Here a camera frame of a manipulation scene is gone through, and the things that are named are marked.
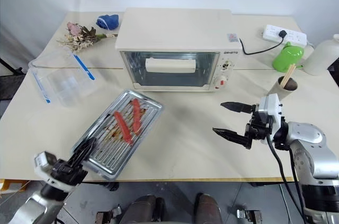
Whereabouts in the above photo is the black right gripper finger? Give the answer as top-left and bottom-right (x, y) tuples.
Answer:
(220, 101), (259, 115)
(212, 127), (253, 151)

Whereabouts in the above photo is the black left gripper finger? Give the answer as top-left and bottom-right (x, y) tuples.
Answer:
(69, 137), (94, 165)
(79, 139), (98, 168)

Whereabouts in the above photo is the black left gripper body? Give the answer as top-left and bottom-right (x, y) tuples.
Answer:
(50, 156), (88, 186)

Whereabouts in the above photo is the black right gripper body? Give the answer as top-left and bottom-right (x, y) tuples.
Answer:
(244, 104), (275, 146)

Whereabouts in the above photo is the silver ribbed baking tray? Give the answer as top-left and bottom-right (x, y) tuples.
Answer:
(71, 89), (164, 182)

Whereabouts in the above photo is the long red sausage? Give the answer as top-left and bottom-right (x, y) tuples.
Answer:
(113, 111), (134, 146)

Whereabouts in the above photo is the short red sausage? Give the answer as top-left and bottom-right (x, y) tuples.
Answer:
(131, 98), (142, 133)

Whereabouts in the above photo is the glass toaster oven door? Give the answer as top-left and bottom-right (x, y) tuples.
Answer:
(120, 50), (221, 91)

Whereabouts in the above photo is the cream toaster oven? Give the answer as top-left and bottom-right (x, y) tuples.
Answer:
(115, 7), (243, 94)

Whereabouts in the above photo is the brown cylindrical chopstick holder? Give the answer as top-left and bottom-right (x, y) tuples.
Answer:
(268, 75), (299, 101)

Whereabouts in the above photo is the yellow box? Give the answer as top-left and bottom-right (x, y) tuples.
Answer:
(0, 178), (30, 196)

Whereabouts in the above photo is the wooden chopstick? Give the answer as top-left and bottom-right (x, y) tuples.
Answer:
(283, 64), (297, 89)
(281, 64), (295, 88)

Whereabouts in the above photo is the green frog-shaped container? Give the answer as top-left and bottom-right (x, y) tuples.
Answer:
(272, 41), (306, 73)

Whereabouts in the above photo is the dark rounded shape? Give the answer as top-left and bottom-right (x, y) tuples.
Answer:
(127, 194), (165, 224)
(194, 192), (224, 224)

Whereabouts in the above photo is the white power strip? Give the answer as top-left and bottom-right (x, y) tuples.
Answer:
(262, 24), (308, 48)

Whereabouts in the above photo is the white ceramic jug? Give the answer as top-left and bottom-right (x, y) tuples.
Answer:
(302, 33), (339, 77)

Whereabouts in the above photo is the clear box with blue clasps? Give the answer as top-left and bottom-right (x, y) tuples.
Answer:
(28, 50), (97, 107)

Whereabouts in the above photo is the black stand leg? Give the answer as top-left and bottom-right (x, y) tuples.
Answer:
(0, 57), (28, 74)

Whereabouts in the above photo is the dried flower bouquet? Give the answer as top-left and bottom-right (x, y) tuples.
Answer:
(56, 21), (119, 53)

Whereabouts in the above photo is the blue toy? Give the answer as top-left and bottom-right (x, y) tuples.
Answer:
(95, 14), (121, 30)

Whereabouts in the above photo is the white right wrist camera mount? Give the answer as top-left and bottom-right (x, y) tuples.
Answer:
(257, 93), (286, 130)

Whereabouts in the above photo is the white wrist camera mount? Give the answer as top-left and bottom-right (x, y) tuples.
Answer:
(257, 93), (286, 130)
(33, 150), (76, 193)

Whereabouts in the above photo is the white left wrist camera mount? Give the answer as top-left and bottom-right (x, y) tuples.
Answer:
(33, 150), (76, 193)

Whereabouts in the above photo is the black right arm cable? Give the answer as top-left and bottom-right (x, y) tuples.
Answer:
(265, 133), (306, 224)

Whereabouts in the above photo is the black oven power cord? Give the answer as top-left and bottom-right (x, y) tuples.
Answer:
(239, 30), (288, 56)

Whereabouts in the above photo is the metal caster bracket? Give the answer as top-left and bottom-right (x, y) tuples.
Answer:
(236, 208), (263, 224)
(95, 205), (123, 224)

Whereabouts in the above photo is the cream oven door handle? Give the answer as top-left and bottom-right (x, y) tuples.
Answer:
(145, 58), (198, 74)

